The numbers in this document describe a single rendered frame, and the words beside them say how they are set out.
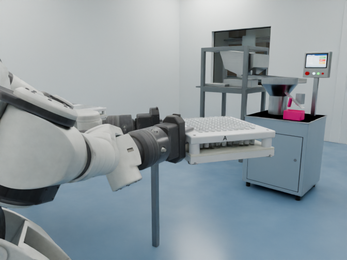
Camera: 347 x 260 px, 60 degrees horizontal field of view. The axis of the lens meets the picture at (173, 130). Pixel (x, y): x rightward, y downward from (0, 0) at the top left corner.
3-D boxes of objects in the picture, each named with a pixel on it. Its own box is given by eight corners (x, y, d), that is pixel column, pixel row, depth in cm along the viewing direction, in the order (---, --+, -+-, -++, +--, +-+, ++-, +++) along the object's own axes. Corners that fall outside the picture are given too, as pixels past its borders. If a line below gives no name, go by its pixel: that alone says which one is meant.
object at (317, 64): (298, 115, 305) (303, 51, 292) (301, 114, 312) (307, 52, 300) (322, 117, 290) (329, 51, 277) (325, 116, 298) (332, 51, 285)
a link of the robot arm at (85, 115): (106, 143, 86) (88, 134, 97) (103, 112, 84) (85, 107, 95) (83, 147, 82) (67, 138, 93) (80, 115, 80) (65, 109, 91)
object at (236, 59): (175, 158, 415) (175, 46, 385) (217, 144, 494) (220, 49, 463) (275, 184, 323) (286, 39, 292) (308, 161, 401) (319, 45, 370)
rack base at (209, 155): (230, 136, 105) (230, 129, 104) (273, 156, 82) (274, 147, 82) (162, 141, 97) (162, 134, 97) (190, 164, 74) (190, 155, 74)
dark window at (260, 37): (212, 83, 659) (213, 31, 636) (212, 83, 660) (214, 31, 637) (270, 86, 574) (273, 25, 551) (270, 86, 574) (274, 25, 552)
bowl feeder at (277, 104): (253, 114, 314) (255, 77, 306) (268, 110, 340) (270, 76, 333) (301, 119, 282) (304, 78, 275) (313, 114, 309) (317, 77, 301)
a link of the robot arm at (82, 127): (119, 146, 93) (81, 149, 91) (117, 112, 91) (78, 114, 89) (120, 157, 82) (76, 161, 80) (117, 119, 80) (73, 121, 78)
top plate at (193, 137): (231, 122, 104) (231, 116, 103) (275, 137, 81) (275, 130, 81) (162, 126, 96) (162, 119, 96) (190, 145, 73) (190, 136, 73)
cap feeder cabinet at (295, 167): (240, 186, 319) (243, 115, 304) (264, 172, 361) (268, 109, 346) (301, 203, 279) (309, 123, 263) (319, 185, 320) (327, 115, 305)
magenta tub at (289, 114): (282, 119, 281) (283, 110, 279) (287, 117, 290) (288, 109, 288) (300, 121, 271) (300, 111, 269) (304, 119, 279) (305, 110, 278)
